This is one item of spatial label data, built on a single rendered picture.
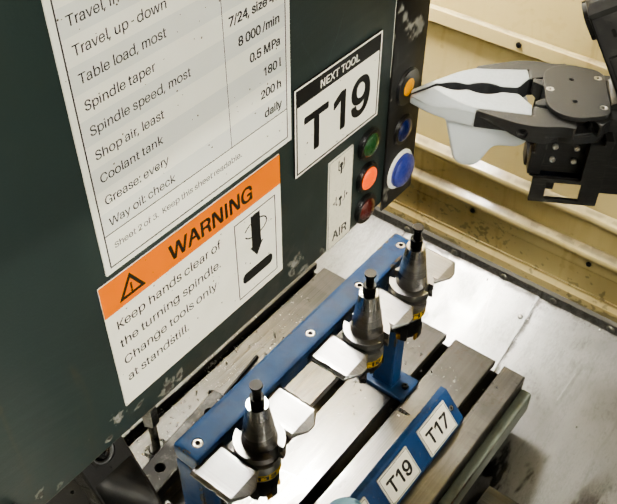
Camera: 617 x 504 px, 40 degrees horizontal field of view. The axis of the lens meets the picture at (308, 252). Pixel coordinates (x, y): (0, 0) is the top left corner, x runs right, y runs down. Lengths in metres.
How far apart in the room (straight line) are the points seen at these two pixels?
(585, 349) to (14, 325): 1.38
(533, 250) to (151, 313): 1.24
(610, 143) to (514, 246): 1.06
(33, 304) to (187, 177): 0.11
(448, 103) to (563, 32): 0.79
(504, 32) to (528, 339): 0.60
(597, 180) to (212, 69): 0.33
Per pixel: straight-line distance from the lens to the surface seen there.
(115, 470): 0.73
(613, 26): 0.63
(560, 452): 1.65
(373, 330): 1.11
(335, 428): 1.43
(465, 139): 0.67
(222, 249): 0.54
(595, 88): 0.68
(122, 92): 0.42
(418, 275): 1.17
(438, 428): 1.40
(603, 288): 1.67
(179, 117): 0.46
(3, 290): 0.43
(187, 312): 0.55
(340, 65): 0.57
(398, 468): 1.34
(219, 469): 1.02
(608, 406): 1.67
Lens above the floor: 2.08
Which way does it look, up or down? 44 degrees down
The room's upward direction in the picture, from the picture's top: straight up
